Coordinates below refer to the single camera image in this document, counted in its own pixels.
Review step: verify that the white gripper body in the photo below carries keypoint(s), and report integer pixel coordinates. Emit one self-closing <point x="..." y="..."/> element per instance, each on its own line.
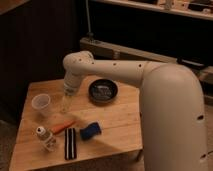
<point x="72" y="83"/>

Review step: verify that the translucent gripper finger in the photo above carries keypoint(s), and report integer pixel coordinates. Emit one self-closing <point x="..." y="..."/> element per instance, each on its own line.
<point x="66" y="103"/>

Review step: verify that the clear plastic bottle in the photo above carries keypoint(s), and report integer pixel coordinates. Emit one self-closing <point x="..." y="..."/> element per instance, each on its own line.
<point x="46" y="137"/>

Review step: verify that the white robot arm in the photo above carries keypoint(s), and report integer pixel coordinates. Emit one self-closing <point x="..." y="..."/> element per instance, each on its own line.
<point x="171" y="102"/>

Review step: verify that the orange carrot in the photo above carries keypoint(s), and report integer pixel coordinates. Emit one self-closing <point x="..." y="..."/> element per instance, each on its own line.
<point x="60" y="127"/>

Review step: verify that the black round bowl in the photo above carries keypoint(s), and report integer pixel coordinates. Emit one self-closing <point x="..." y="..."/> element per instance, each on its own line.
<point x="102" y="91"/>

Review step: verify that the black white striped cloth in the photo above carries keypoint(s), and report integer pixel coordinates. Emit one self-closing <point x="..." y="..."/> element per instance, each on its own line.
<point x="70" y="144"/>

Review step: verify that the blue sponge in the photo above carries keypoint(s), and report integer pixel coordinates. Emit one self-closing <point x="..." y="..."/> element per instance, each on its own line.
<point x="90" y="131"/>

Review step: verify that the low wooden bench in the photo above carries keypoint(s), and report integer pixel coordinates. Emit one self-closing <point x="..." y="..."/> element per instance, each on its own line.
<point x="109" y="50"/>

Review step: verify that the wooden table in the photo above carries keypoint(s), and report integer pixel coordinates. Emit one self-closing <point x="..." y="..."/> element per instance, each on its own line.
<point x="119" y="121"/>

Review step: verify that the grey metal pole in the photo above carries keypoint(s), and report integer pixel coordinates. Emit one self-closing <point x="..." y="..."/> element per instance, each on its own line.
<point x="90" y="33"/>

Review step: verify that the wooden shelf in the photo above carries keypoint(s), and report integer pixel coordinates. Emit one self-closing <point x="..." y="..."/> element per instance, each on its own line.
<point x="166" y="8"/>

